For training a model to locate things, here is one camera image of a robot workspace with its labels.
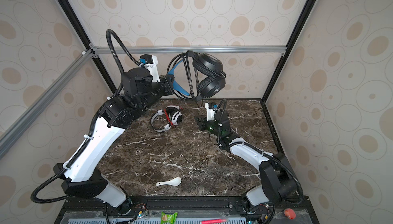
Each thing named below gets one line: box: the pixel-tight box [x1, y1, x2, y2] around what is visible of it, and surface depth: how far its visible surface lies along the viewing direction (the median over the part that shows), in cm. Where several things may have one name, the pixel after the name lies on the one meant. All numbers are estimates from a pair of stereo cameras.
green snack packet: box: [160, 211, 179, 224], surface depth 71 cm
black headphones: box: [185, 50, 227, 102], surface depth 48 cm
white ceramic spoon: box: [156, 176, 182, 187], surface depth 82 cm
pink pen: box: [200, 218, 228, 224], surface depth 71 cm
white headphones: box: [150, 105, 184, 133], surface depth 102 cm
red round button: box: [284, 208, 296, 220], surface depth 71 cm
